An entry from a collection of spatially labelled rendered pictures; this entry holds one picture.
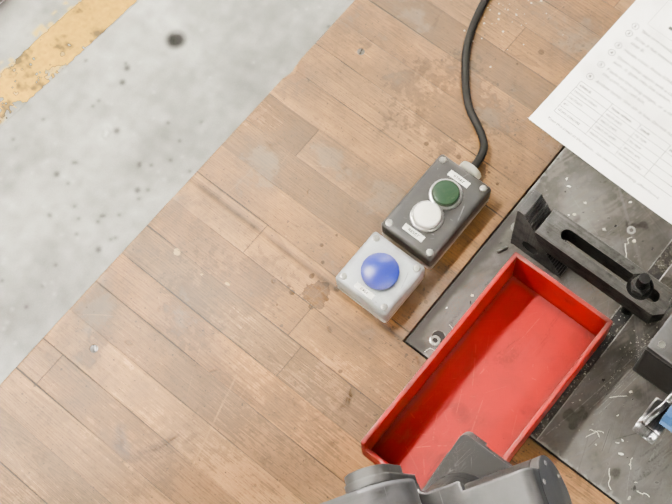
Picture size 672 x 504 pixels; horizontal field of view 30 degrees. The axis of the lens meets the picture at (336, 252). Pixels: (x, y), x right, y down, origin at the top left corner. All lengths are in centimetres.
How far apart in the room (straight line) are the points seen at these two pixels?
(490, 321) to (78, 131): 133
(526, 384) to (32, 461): 51
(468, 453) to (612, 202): 48
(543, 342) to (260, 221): 33
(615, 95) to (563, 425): 38
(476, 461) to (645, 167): 53
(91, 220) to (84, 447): 112
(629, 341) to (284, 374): 36
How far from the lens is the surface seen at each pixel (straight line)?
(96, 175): 243
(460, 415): 128
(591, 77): 144
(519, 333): 131
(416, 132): 140
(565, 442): 129
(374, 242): 131
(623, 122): 142
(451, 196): 132
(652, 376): 130
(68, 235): 239
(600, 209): 137
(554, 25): 147
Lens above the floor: 215
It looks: 69 degrees down
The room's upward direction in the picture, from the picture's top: 8 degrees counter-clockwise
